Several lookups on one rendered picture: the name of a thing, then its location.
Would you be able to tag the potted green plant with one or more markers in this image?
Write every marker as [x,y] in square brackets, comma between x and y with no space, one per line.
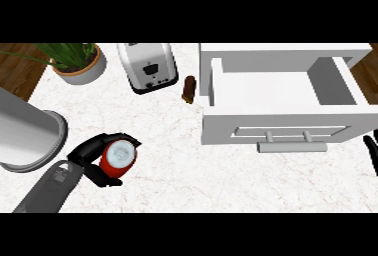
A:
[76,61]

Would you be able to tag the large grey cylinder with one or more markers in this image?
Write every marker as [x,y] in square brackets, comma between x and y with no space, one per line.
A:
[27,133]

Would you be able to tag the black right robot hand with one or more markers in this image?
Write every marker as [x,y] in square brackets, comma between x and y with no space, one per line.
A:
[371,151]

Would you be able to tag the white drawer cabinet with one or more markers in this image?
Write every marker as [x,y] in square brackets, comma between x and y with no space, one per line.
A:
[283,53]

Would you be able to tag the silver toaster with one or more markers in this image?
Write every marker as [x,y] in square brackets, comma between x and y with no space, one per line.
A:
[150,66]

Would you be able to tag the red can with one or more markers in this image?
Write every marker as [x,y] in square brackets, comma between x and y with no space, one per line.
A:
[117,159]

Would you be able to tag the white open drawer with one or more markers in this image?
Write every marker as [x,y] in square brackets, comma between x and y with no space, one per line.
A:
[289,106]

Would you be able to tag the brown bottle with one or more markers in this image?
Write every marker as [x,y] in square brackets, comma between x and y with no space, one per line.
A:
[190,89]

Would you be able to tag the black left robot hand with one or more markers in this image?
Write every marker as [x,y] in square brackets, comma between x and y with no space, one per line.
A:
[88,151]

